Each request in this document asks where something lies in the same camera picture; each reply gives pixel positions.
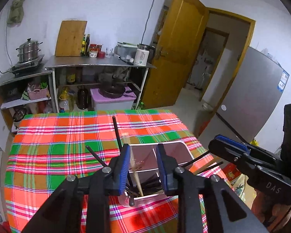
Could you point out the red-lidded jar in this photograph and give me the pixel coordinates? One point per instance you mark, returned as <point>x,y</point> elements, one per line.
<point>93,52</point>

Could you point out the bunch of black chopsticks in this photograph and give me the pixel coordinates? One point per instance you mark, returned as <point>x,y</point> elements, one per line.
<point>117,131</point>

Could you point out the small red jar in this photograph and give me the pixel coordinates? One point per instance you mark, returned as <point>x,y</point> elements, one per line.
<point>101,54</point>

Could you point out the yellow wooden door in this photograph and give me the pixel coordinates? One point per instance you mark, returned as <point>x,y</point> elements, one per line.
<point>174,53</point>

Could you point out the black induction cooker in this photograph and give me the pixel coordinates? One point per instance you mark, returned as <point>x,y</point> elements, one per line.
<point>26,66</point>

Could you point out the small rice cooker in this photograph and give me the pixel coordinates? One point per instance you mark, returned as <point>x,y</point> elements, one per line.
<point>19,115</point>

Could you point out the wooden chopstick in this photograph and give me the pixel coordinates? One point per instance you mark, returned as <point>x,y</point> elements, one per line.
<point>133,161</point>

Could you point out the tall metal kitchen table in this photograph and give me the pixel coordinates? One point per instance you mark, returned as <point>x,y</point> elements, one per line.
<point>92,62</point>

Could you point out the brown plastic jug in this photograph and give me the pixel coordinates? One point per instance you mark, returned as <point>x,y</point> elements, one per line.
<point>82,99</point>

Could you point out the red package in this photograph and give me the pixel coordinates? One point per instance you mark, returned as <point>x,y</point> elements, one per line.
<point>231,173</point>

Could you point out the clear drinking glass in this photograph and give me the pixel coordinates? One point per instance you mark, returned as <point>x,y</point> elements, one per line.
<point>109,53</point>

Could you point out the clear oil bottle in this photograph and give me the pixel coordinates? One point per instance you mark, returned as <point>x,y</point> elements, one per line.
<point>64,102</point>

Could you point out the white plastic container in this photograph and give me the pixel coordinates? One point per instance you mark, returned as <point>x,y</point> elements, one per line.
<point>174,155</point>

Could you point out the hanging green cloth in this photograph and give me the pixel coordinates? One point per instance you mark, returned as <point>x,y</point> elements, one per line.
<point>17,7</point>

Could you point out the yellow wooden door frame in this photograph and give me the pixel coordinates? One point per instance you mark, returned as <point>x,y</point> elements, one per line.
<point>232,14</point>

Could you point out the plaid tablecloth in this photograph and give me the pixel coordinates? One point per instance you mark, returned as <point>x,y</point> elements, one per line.
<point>51,150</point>

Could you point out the low metal kitchen table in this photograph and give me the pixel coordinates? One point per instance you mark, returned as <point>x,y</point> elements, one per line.
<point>21,77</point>

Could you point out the steel steamer pot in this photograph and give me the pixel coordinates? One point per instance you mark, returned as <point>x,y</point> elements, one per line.
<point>28,52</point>

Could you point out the black frying pan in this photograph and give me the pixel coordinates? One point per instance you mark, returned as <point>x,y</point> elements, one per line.
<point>111,91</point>

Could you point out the green glass bottle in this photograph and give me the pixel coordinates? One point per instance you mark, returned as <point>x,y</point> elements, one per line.
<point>83,47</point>

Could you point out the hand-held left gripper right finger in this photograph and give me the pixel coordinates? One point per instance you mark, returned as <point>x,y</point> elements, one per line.
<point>162,168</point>

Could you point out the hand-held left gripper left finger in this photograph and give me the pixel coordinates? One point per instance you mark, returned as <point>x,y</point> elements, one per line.
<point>125,168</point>

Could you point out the person's right hand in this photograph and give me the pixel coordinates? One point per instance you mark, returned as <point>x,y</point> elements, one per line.
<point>266,206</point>

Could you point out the white electric kettle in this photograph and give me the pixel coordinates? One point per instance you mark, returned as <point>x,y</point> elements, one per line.
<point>141,55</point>

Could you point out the silver refrigerator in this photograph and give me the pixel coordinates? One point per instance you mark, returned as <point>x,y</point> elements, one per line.
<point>252,94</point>

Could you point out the wooden cutting board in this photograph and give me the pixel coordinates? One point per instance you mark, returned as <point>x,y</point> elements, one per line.
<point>70,40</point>

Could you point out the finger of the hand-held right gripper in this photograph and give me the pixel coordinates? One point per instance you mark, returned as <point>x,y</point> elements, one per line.
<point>228,151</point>
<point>232,143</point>

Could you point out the pink plastic basket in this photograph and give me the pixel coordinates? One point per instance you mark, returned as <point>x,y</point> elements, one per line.
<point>38,94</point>

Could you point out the dark glass bottle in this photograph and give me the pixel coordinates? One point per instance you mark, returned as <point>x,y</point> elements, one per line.
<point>87,45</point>

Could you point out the purple-lidded storage box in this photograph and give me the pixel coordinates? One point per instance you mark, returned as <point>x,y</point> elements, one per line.
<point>111,104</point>

